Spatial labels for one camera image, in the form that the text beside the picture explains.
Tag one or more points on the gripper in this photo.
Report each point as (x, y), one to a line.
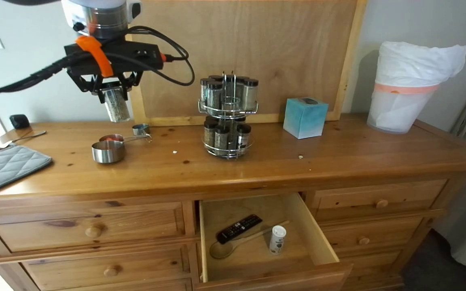
(113, 76)

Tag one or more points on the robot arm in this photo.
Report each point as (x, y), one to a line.
(99, 12)

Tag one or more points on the medium steel measuring cup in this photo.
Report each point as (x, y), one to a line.
(111, 138)

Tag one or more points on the small steel measuring cup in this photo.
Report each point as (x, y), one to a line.
(140, 129)

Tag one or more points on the large steel measuring cup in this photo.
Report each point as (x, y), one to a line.
(107, 152)

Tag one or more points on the small black object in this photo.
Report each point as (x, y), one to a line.
(19, 121)

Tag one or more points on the glass spice jar black lid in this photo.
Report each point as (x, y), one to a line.
(203, 89)
(239, 87)
(209, 135)
(244, 137)
(221, 139)
(216, 77)
(214, 96)
(251, 93)

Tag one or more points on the metal spoon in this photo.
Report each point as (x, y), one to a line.
(22, 137)

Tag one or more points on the grey quilted pot holder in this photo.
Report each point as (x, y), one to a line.
(4, 167)

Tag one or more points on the wooden drawer knob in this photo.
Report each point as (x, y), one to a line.
(111, 270)
(382, 203)
(94, 231)
(363, 241)

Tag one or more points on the wooden board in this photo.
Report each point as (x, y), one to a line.
(281, 52)

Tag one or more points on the black remote control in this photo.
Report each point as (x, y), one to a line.
(239, 228)

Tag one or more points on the teal tissue box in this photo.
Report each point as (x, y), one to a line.
(303, 119)

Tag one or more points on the wooden spoon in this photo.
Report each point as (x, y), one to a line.
(221, 249)

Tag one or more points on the small white bottle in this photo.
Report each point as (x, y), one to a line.
(277, 241)

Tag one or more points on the open wooden drawer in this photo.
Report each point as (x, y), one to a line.
(257, 266)

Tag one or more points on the wooden dresser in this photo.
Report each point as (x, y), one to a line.
(338, 157)

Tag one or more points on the bin with white bag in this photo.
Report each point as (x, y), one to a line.
(403, 81)

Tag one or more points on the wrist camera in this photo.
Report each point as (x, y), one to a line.
(136, 54)

